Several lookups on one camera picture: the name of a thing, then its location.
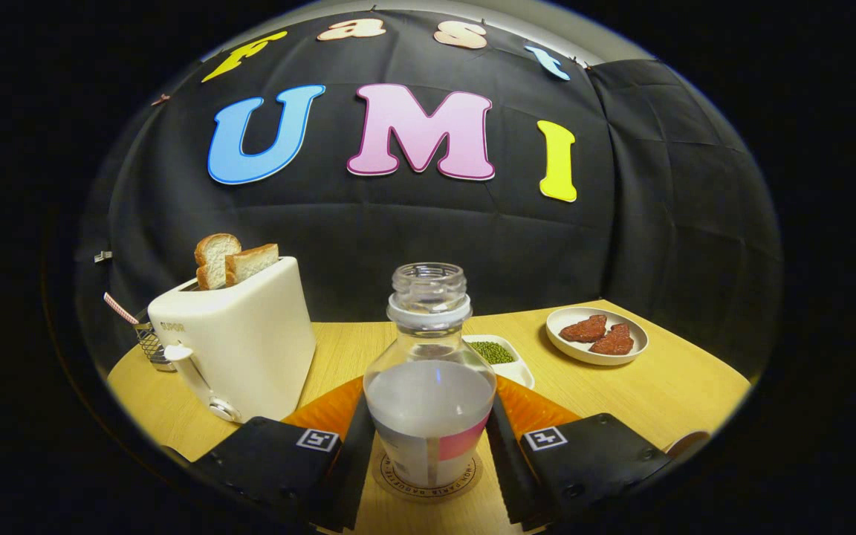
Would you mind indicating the clear juice bottle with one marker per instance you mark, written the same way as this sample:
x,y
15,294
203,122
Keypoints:
x,y
428,416

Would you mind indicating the red meat piece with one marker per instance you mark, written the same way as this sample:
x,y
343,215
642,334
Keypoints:
x,y
584,329
614,340

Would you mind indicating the round cork coaster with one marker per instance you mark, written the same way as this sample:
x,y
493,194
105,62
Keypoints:
x,y
428,494

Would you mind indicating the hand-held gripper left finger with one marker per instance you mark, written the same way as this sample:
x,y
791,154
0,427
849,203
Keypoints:
x,y
354,475

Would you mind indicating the toasted bread slice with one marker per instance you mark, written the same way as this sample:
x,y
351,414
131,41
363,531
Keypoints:
x,y
253,264
210,260

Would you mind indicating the pink striped straw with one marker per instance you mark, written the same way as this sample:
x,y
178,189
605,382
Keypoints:
x,y
120,307

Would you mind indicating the white divided bean dish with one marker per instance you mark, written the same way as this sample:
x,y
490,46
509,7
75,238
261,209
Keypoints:
x,y
513,369

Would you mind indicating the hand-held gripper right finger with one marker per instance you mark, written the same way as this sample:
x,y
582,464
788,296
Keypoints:
x,y
510,475

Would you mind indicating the white toaster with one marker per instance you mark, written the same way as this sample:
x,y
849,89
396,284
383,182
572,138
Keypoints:
x,y
250,349

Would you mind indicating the white round plate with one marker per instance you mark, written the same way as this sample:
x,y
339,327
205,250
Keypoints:
x,y
569,349

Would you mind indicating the wooden table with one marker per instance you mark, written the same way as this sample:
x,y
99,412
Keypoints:
x,y
658,394

